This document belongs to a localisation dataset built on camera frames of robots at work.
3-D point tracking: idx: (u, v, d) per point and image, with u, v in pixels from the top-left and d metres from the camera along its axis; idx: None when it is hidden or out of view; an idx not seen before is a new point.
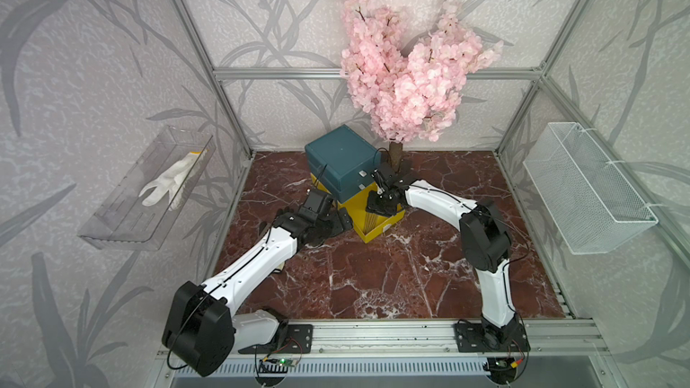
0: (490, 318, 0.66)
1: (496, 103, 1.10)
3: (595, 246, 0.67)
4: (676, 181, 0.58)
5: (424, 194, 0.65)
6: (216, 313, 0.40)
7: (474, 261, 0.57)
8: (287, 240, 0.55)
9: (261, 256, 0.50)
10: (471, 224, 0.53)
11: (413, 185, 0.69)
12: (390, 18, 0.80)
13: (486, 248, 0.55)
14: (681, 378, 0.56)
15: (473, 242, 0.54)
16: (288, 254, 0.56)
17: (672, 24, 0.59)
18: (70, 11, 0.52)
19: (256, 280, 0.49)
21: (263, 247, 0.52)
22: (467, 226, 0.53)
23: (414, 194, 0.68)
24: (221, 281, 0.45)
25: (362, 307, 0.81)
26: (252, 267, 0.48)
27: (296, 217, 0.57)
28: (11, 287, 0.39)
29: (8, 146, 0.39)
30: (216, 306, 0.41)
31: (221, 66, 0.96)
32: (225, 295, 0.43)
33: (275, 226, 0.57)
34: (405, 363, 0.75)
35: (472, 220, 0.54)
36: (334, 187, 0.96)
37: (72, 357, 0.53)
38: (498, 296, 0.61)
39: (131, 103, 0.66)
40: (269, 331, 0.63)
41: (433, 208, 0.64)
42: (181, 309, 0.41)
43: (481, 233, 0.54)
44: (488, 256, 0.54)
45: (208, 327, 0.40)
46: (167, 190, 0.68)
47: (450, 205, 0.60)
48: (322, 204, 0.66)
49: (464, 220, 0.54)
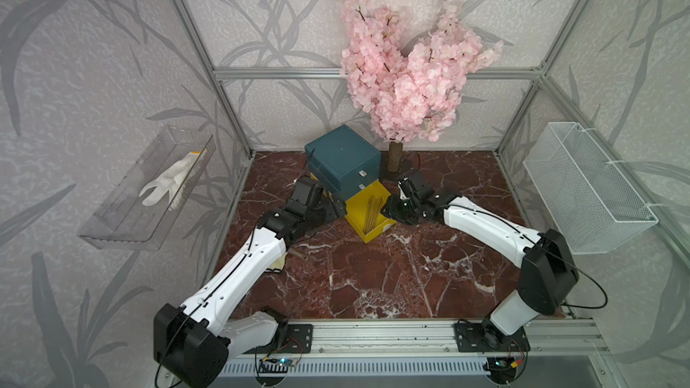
0: (497, 324, 0.64)
1: (496, 103, 1.10)
3: (595, 246, 0.67)
4: (676, 181, 0.58)
5: (472, 217, 0.55)
6: (199, 337, 0.38)
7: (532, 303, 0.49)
8: (272, 242, 0.50)
9: (244, 265, 0.47)
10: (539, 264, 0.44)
11: (454, 206, 0.59)
12: (390, 18, 0.80)
13: (552, 293, 0.46)
14: (681, 378, 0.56)
15: (538, 285, 0.45)
16: (276, 256, 0.52)
17: (672, 24, 0.59)
18: (69, 11, 0.52)
19: (242, 292, 0.46)
21: (246, 255, 0.48)
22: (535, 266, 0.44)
23: (457, 216, 0.58)
24: (201, 301, 0.42)
25: (362, 307, 0.81)
26: (234, 280, 0.45)
27: (282, 214, 0.55)
28: (11, 287, 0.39)
29: (8, 146, 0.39)
30: (196, 330, 0.39)
31: (221, 66, 0.96)
32: (205, 316, 0.40)
33: (258, 228, 0.52)
34: (405, 362, 0.72)
35: (539, 260, 0.45)
36: (334, 186, 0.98)
37: (72, 357, 0.53)
38: (525, 318, 0.56)
39: (130, 102, 0.65)
40: (269, 331, 0.63)
41: (480, 234, 0.55)
42: (163, 332, 0.39)
43: (551, 277, 0.45)
44: (554, 301, 0.46)
45: (191, 351, 0.37)
46: (167, 190, 0.68)
47: (506, 233, 0.50)
48: (311, 192, 0.60)
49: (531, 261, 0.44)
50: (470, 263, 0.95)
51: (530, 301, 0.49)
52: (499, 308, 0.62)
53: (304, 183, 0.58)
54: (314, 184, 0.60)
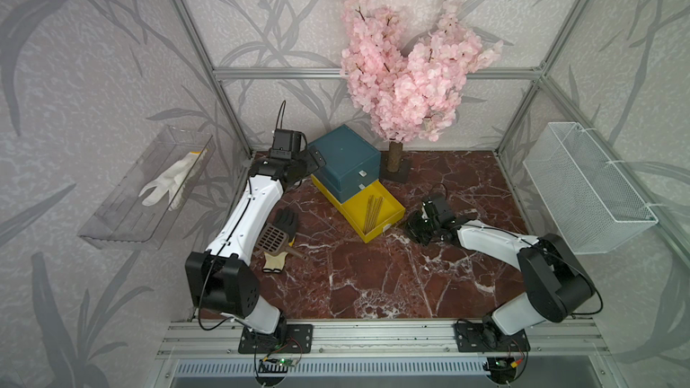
0: (498, 324, 0.65)
1: (496, 103, 1.10)
3: (595, 246, 0.67)
4: (676, 181, 0.58)
5: (477, 233, 0.61)
6: (234, 266, 0.42)
7: (544, 312, 0.47)
8: (270, 184, 0.54)
9: (252, 207, 0.50)
10: (533, 260, 0.47)
11: (467, 225, 0.65)
12: (390, 18, 0.80)
13: (552, 289, 0.46)
14: (681, 378, 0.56)
15: (538, 284, 0.46)
16: (277, 197, 0.56)
17: (672, 24, 0.59)
18: (69, 11, 0.52)
19: (257, 228, 0.50)
21: (250, 198, 0.51)
22: (529, 261, 0.47)
23: (467, 233, 0.63)
24: (225, 241, 0.45)
25: (362, 307, 0.81)
26: (246, 221, 0.48)
27: (270, 161, 0.58)
28: (11, 287, 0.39)
29: (8, 146, 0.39)
30: (231, 263, 0.43)
31: (221, 66, 0.96)
32: (233, 251, 0.44)
33: (252, 177, 0.55)
34: (405, 362, 0.72)
35: (535, 256, 0.47)
36: (334, 187, 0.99)
37: (72, 357, 0.53)
38: (529, 321, 0.55)
39: (130, 102, 0.65)
40: (272, 320, 0.64)
41: (490, 248, 0.58)
42: (197, 277, 0.43)
43: (548, 276, 0.46)
44: (558, 301, 0.45)
45: (232, 281, 0.42)
46: (167, 190, 0.68)
47: (507, 240, 0.54)
48: (293, 140, 0.64)
49: (523, 255, 0.48)
50: (470, 263, 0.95)
51: (542, 309, 0.48)
52: (503, 308, 0.62)
53: (281, 133, 0.61)
54: (291, 132, 0.63)
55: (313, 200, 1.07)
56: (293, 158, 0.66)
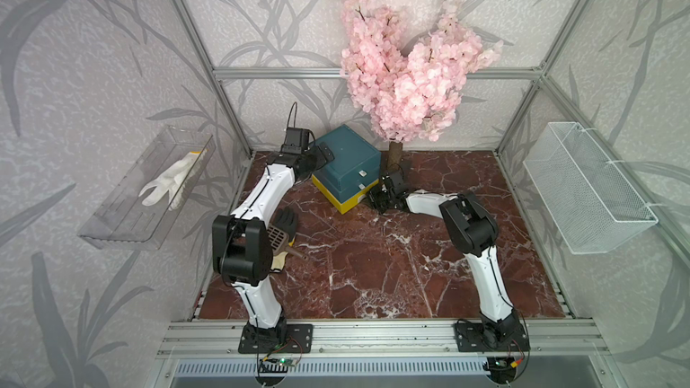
0: (487, 313, 0.67)
1: (496, 103, 1.10)
3: (595, 246, 0.67)
4: (676, 181, 0.58)
5: (419, 198, 0.76)
6: (257, 226, 0.48)
7: (460, 248, 0.63)
8: (287, 169, 0.62)
9: (270, 184, 0.58)
10: (449, 208, 0.62)
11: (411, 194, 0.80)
12: (390, 18, 0.80)
13: (463, 227, 0.61)
14: (681, 378, 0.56)
15: (454, 226, 0.61)
16: (289, 182, 0.64)
17: (672, 24, 0.59)
18: (69, 11, 0.52)
19: (274, 203, 0.57)
21: (269, 178, 0.60)
22: (446, 211, 0.62)
23: (412, 198, 0.78)
24: (247, 207, 0.52)
25: (362, 307, 0.81)
26: (265, 196, 0.55)
27: (284, 154, 0.67)
28: (11, 287, 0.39)
29: (7, 146, 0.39)
30: (253, 223, 0.49)
31: (221, 66, 0.96)
32: (255, 215, 0.51)
33: (269, 163, 0.64)
34: (405, 362, 0.72)
35: (451, 205, 0.63)
36: (334, 186, 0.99)
37: (72, 357, 0.53)
38: (483, 285, 0.65)
39: (130, 102, 0.65)
40: (272, 316, 0.64)
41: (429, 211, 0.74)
42: (221, 238, 0.48)
43: (459, 218, 0.62)
44: (466, 236, 0.60)
45: (254, 240, 0.48)
46: (167, 190, 0.68)
47: (436, 198, 0.70)
48: (302, 136, 0.72)
49: (443, 206, 0.62)
50: None
51: (460, 247, 0.63)
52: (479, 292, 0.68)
53: (292, 131, 0.70)
54: (302, 129, 0.72)
55: (313, 200, 1.07)
56: (303, 153, 0.75)
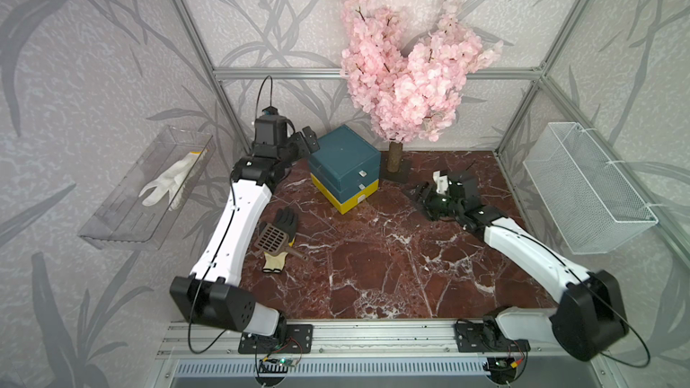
0: (500, 325, 0.64)
1: (496, 103, 1.10)
3: (595, 246, 0.67)
4: (677, 181, 0.58)
5: (513, 240, 0.54)
6: (223, 291, 0.40)
7: (567, 339, 0.44)
8: (255, 191, 0.48)
9: (237, 218, 0.46)
10: (583, 305, 0.41)
11: (493, 224, 0.58)
12: (390, 18, 0.80)
13: (590, 334, 0.42)
14: (681, 378, 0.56)
15: (577, 323, 0.42)
16: (262, 202, 0.51)
17: (672, 24, 0.59)
18: (69, 11, 0.52)
19: (244, 240, 0.46)
21: (234, 209, 0.47)
22: (578, 304, 0.41)
23: (503, 240, 0.55)
24: (209, 263, 0.42)
25: (362, 307, 0.81)
26: (233, 236, 0.44)
27: (255, 161, 0.52)
28: (11, 287, 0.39)
29: (8, 146, 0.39)
30: (217, 287, 0.40)
31: (221, 66, 0.96)
32: (219, 274, 0.41)
33: (234, 182, 0.49)
34: (405, 362, 0.72)
35: (582, 295, 0.42)
36: (334, 186, 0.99)
37: (72, 357, 0.53)
38: (535, 335, 0.55)
39: (131, 103, 0.66)
40: (272, 321, 0.64)
41: (519, 259, 0.52)
42: (186, 302, 0.40)
43: (592, 321, 0.42)
44: (590, 344, 0.42)
45: (220, 305, 0.39)
46: (167, 190, 0.68)
47: (549, 264, 0.48)
48: (276, 132, 0.55)
49: (574, 297, 0.41)
50: (470, 263, 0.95)
51: (560, 334, 0.46)
52: (517, 316, 0.59)
53: (265, 124, 0.52)
54: (274, 122, 0.54)
55: (313, 200, 1.07)
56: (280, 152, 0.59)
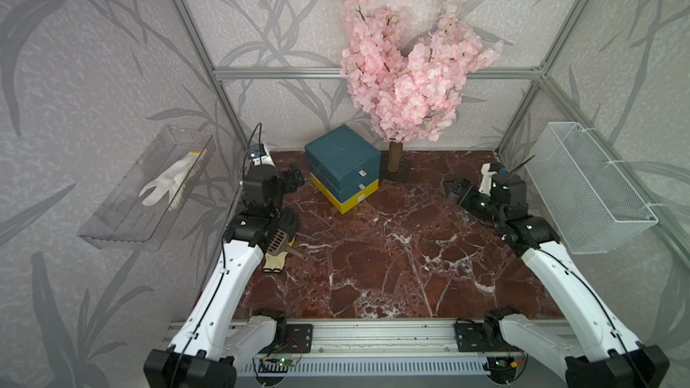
0: (501, 328, 0.64)
1: (496, 103, 1.10)
3: (594, 246, 0.66)
4: (677, 181, 0.58)
5: (557, 276, 0.47)
6: (200, 367, 0.37)
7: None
8: (246, 253, 0.48)
9: (225, 283, 0.45)
10: (622, 381, 0.37)
11: (540, 249, 0.50)
12: (390, 18, 0.80)
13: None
14: (680, 378, 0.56)
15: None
16: (252, 266, 0.50)
17: (672, 24, 0.59)
18: (69, 11, 0.52)
19: (232, 305, 0.45)
21: (224, 272, 0.46)
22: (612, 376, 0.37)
23: (546, 270, 0.48)
24: (190, 333, 0.40)
25: (362, 307, 0.81)
26: (218, 303, 0.43)
27: (248, 220, 0.53)
28: (11, 287, 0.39)
29: (7, 146, 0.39)
30: (197, 363, 0.37)
31: (221, 66, 0.96)
32: (199, 347, 0.39)
33: (226, 244, 0.49)
34: (405, 362, 0.72)
35: (622, 368, 0.37)
36: (334, 186, 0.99)
37: (72, 357, 0.53)
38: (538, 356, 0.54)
39: (130, 102, 0.65)
40: (268, 331, 0.63)
41: (558, 295, 0.47)
42: (161, 380, 0.37)
43: None
44: None
45: (198, 383, 0.36)
46: (167, 190, 0.68)
47: (592, 318, 0.42)
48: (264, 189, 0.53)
49: (612, 369, 0.37)
50: (470, 263, 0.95)
51: None
52: (524, 329, 0.59)
53: (252, 183, 0.50)
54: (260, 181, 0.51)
55: (313, 200, 1.07)
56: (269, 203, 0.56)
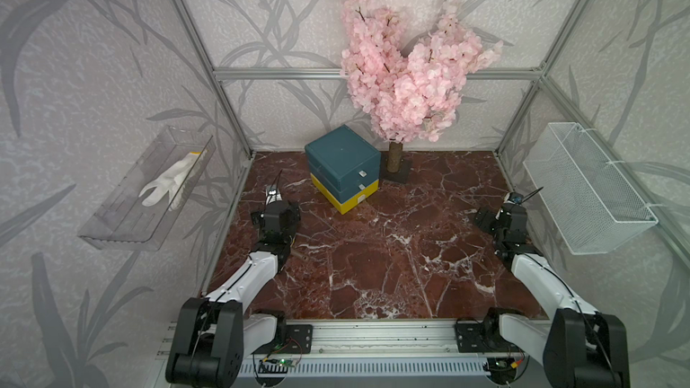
0: (501, 324, 0.65)
1: (496, 104, 1.10)
3: (595, 246, 0.67)
4: (677, 181, 0.58)
5: (532, 268, 0.56)
6: (231, 310, 0.43)
7: (552, 371, 0.43)
8: (269, 258, 0.60)
9: (252, 270, 0.55)
10: (572, 325, 0.42)
11: (524, 254, 0.61)
12: (390, 18, 0.80)
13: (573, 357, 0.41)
14: (681, 379, 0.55)
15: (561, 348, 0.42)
16: (272, 270, 0.61)
17: (672, 24, 0.59)
18: (70, 12, 0.52)
19: (255, 287, 0.54)
21: (252, 264, 0.57)
22: (565, 324, 0.42)
23: (526, 268, 0.58)
24: (223, 290, 0.48)
25: (362, 307, 0.81)
26: (246, 277, 0.52)
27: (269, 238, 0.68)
28: (11, 287, 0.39)
29: (8, 146, 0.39)
30: (228, 307, 0.43)
31: (221, 66, 0.96)
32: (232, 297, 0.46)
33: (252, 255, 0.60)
34: (405, 363, 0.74)
35: (574, 318, 0.43)
36: (334, 187, 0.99)
37: (72, 358, 0.53)
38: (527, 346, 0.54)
39: (131, 103, 0.66)
40: (269, 329, 0.63)
41: (535, 288, 0.53)
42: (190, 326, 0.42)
43: (579, 352, 0.41)
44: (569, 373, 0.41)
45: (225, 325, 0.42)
46: (167, 190, 0.68)
47: (556, 293, 0.49)
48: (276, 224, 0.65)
49: (563, 315, 0.43)
50: (470, 263, 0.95)
51: (552, 365, 0.43)
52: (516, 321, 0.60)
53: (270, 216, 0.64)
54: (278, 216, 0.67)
55: (313, 201, 1.07)
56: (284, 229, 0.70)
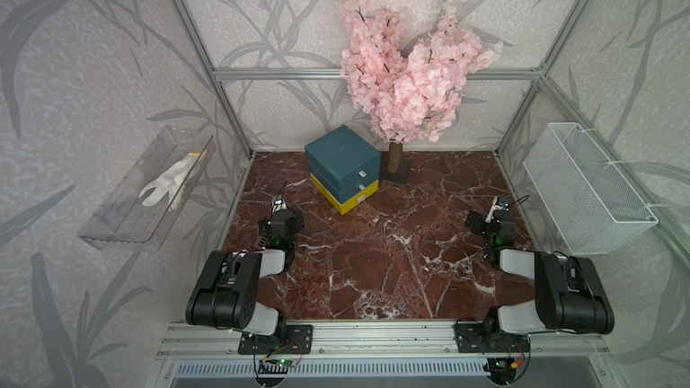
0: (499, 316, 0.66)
1: (496, 104, 1.10)
3: (595, 246, 0.67)
4: (677, 181, 0.58)
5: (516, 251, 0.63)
6: (252, 258, 0.49)
7: (542, 312, 0.47)
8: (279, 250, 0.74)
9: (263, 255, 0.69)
10: (550, 261, 0.49)
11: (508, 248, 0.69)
12: (390, 19, 0.80)
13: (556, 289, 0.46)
14: (681, 379, 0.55)
15: (546, 284, 0.47)
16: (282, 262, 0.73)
17: (672, 25, 0.59)
18: (70, 12, 0.52)
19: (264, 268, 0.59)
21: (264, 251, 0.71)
22: (544, 260, 0.49)
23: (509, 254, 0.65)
24: None
25: (362, 307, 0.81)
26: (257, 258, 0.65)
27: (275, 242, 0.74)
28: (10, 288, 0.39)
29: (7, 146, 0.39)
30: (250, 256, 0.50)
31: (221, 66, 0.96)
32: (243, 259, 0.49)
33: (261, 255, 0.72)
34: (405, 363, 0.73)
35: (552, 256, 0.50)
36: (334, 187, 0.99)
37: (72, 358, 0.53)
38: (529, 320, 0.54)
39: (130, 103, 0.65)
40: (272, 319, 0.65)
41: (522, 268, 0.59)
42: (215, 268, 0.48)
43: (559, 280, 0.47)
44: (555, 298, 0.45)
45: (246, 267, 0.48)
46: (167, 190, 0.68)
47: None
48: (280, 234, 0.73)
49: (541, 255, 0.50)
50: (470, 263, 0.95)
51: (542, 306, 0.47)
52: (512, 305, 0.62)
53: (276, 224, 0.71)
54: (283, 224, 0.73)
55: (313, 201, 1.07)
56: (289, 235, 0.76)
